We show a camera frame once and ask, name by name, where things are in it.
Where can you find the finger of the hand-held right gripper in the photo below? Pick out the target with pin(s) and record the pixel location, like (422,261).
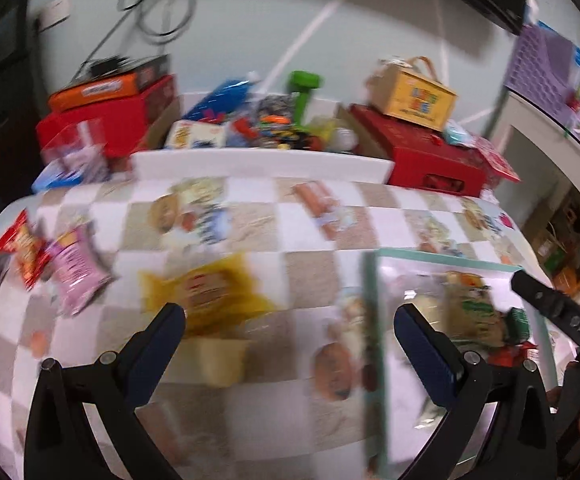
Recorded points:
(564,312)

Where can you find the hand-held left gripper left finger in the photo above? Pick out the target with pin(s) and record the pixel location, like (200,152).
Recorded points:
(160,345)

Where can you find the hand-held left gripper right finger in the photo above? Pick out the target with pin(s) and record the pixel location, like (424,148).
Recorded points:
(424,355)

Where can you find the clear bag of bread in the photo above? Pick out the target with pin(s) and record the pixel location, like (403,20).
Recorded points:
(429,310)

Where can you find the dark green snack packet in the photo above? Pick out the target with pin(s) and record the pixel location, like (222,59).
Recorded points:
(518,324)

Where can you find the beige green-edged snack packet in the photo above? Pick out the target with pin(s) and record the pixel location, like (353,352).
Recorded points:
(477,320)

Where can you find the red patterned snack packet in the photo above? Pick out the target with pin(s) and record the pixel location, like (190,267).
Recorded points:
(512,355)

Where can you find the yellow jelly cup bag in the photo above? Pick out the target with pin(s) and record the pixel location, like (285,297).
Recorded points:
(210,295)

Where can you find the clear plastic bin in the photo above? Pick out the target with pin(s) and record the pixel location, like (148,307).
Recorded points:
(399,280)

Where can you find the orange yellow snack packet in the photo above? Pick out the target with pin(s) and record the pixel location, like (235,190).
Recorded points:
(464,282)

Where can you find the pink snack packet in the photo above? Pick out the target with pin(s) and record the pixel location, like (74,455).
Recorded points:
(77,270)

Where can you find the small red snack packet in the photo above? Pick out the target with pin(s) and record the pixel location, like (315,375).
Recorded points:
(22,247)

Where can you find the white shelf unit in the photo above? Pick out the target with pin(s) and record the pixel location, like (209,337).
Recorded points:
(534,125)

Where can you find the large red gift box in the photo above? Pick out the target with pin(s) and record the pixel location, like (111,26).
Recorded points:
(419,155)

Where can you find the clear plastic box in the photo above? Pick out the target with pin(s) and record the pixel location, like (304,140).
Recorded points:
(77,152)

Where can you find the teal wrapped item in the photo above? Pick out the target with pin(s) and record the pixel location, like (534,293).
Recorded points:
(457,132)

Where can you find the small yellow white box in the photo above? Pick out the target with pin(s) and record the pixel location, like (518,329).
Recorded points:
(192,135)

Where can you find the red cardboard box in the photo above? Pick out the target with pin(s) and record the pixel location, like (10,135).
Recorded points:
(130,120)

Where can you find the glass jar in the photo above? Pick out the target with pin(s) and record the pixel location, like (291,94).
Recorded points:
(344,140)

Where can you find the purple plastic basket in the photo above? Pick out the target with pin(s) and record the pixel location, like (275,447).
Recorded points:
(539,75)

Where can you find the colourful toy bag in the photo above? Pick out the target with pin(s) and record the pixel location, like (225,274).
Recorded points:
(277,120)

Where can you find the blue snack bag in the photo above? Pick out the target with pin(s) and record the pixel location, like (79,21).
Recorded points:
(225,95)

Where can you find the orange flat box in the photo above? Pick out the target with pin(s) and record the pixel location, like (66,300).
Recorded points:
(95,92)

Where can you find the dark flat box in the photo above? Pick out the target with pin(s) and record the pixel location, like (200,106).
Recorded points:
(147,72)

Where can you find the black power adapter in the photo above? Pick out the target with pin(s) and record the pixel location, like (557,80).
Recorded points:
(105,66)

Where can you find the white wall socket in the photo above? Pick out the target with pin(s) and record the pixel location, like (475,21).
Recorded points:
(55,10)

